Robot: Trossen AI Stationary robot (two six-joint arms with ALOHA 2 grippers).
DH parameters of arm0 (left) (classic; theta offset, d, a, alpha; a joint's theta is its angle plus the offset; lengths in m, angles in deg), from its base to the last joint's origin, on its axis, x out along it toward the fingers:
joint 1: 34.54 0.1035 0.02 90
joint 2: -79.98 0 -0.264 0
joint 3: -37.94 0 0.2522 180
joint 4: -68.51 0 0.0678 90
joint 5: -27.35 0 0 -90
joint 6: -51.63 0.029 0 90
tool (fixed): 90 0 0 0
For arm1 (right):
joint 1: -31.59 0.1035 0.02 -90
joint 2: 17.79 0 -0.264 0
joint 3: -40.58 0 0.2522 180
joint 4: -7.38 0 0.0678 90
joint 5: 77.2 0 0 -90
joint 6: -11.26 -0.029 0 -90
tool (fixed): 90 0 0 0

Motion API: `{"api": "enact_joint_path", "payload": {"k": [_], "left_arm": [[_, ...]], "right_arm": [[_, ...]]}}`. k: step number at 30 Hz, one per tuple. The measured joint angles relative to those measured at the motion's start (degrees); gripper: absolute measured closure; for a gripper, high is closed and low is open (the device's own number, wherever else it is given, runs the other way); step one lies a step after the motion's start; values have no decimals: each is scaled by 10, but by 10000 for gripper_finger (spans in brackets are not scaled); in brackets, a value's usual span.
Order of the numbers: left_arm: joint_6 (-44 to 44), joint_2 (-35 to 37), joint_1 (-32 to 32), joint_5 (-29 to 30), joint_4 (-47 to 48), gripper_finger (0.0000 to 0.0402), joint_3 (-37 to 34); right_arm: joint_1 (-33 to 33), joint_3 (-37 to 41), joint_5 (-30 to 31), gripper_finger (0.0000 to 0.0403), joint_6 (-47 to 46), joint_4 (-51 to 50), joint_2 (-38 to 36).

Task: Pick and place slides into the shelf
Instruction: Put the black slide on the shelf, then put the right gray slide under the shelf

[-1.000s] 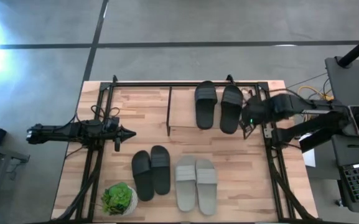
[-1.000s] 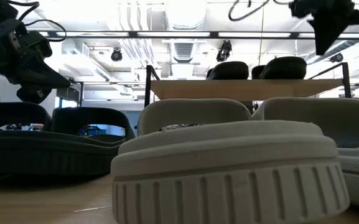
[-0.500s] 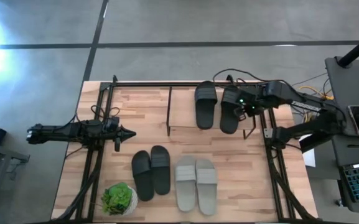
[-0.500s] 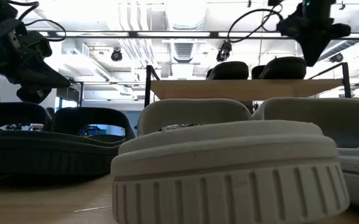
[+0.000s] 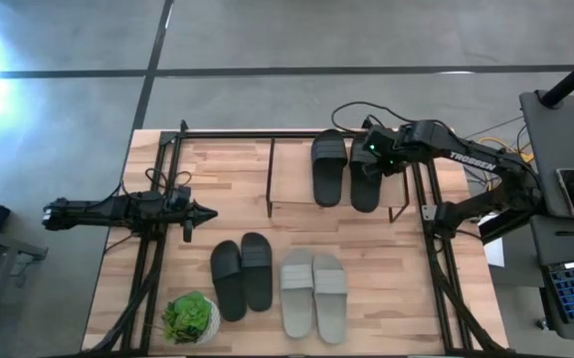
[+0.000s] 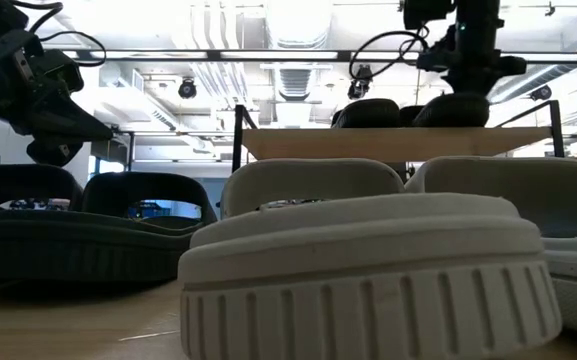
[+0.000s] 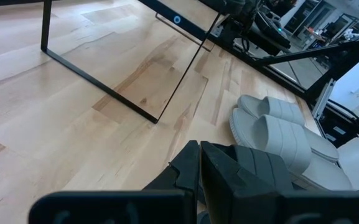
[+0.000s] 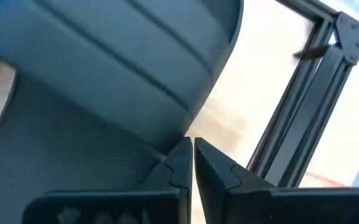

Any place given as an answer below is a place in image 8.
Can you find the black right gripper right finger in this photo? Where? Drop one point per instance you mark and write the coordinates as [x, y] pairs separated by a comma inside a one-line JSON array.
[[244, 205]]

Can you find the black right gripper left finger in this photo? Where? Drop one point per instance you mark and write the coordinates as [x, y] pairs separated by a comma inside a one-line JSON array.
[[166, 205]]

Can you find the black rubber slide sandal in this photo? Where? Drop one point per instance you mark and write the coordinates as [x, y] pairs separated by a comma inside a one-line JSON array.
[[104, 62]]

